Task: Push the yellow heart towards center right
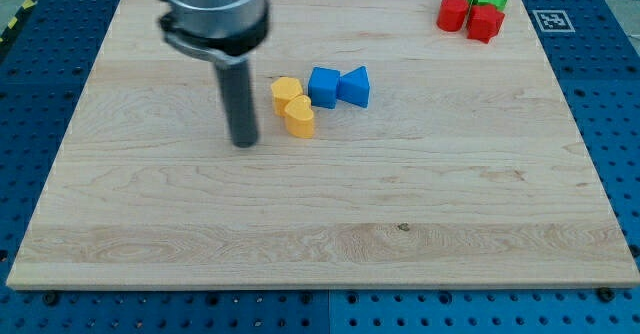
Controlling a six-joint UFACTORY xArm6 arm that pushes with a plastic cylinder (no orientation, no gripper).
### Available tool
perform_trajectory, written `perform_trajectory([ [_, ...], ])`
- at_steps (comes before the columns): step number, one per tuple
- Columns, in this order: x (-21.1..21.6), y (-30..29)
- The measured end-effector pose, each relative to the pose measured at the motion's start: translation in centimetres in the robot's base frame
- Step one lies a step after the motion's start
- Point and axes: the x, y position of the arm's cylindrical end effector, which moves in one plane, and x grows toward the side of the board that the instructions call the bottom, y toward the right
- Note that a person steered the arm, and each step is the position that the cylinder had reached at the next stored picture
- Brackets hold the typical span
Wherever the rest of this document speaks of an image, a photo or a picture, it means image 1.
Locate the red hexagon block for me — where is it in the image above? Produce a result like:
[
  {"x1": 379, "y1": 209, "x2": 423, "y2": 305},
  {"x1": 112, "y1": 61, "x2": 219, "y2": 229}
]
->
[{"x1": 466, "y1": 4, "x2": 505, "y2": 44}]

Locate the blue triangle block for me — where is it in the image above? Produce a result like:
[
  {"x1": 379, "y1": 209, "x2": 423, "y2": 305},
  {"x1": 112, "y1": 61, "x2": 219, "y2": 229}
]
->
[{"x1": 337, "y1": 66, "x2": 370, "y2": 108}]

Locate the yellow heart block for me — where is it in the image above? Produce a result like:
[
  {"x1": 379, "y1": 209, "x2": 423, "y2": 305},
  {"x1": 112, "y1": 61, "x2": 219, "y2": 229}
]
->
[{"x1": 284, "y1": 95, "x2": 315, "y2": 139}]

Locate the blue cube block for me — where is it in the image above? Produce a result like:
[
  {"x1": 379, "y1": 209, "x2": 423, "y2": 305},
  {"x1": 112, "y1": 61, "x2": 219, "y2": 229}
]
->
[{"x1": 308, "y1": 67, "x2": 340, "y2": 109}]

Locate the black white fiducial tag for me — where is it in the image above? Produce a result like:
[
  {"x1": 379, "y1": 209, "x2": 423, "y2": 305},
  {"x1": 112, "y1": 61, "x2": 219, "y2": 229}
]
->
[{"x1": 532, "y1": 9, "x2": 575, "y2": 33}]

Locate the wooden board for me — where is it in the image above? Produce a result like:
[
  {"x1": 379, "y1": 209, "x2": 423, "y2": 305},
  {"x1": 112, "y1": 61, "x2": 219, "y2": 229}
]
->
[{"x1": 7, "y1": 0, "x2": 639, "y2": 291}]

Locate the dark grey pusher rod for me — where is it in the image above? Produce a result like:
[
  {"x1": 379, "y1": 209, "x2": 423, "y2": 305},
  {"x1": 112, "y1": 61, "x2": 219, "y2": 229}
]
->
[{"x1": 215, "y1": 60, "x2": 259, "y2": 148}]

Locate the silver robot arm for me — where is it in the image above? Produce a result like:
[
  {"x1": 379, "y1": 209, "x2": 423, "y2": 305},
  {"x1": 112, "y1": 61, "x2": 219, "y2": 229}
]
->
[{"x1": 158, "y1": 0, "x2": 270, "y2": 148}]

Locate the red cylinder block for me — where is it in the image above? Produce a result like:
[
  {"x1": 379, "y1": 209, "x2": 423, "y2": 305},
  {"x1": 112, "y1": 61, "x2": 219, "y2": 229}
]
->
[{"x1": 436, "y1": 0, "x2": 469, "y2": 32}]

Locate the yellow hexagon block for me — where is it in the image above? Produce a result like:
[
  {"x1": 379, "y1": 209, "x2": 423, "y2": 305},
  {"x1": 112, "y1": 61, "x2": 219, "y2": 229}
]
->
[{"x1": 270, "y1": 77, "x2": 303, "y2": 117}]

